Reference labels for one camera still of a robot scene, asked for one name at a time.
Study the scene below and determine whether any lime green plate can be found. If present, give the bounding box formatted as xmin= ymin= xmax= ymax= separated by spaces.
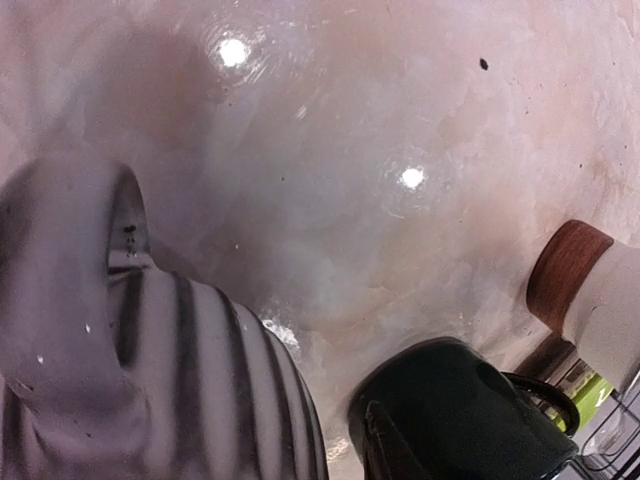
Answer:
xmin=559 ymin=371 xmax=614 ymax=430

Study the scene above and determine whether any striped black white cup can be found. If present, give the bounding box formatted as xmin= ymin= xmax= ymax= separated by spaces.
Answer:
xmin=1 ymin=155 xmax=328 ymax=479

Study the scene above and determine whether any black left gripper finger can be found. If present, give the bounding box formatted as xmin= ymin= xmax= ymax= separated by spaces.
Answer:
xmin=363 ymin=401 xmax=414 ymax=480

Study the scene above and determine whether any dark green mug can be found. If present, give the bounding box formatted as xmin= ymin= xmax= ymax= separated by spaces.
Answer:
xmin=348 ymin=337 xmax=580 ymax=479

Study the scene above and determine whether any brown white small bowl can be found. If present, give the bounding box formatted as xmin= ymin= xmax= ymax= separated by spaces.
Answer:
xmin=526 ymin=220 xmax=639 ymax=394

